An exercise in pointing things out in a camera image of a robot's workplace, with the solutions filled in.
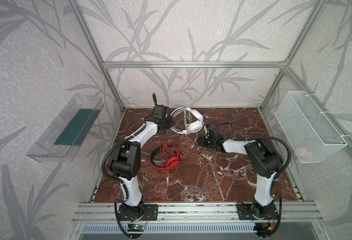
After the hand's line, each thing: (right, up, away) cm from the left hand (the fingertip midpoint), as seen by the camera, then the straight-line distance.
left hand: (175, 117), depth 95 cm
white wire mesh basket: (+59, -9, -34) cm, 68 cm away
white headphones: (+12, -2, -12) cm, 17 cm away
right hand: (+16, -13, +5) cm, 21 cm away
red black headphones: (-6, -26, 0) cm, 27 cm away
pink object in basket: (+64, -18, -22) cm, 70 cm away
